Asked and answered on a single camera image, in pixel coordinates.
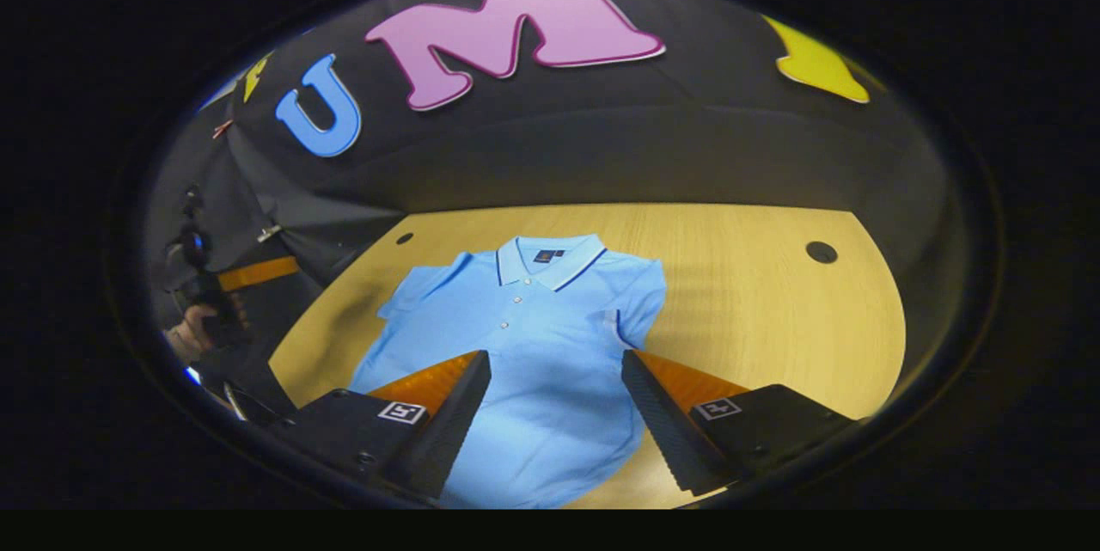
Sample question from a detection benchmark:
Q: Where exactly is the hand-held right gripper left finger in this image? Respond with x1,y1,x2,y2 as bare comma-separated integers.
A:
271,350,492,502

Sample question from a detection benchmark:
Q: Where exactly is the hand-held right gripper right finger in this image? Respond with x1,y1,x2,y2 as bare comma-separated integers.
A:
620,350,860,496

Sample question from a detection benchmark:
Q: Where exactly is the light blue T-shirt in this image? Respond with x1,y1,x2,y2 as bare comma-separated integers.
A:
348,233,668,510

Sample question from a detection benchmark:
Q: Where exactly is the black backdrop cloth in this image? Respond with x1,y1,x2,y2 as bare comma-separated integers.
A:
146,0,955,414

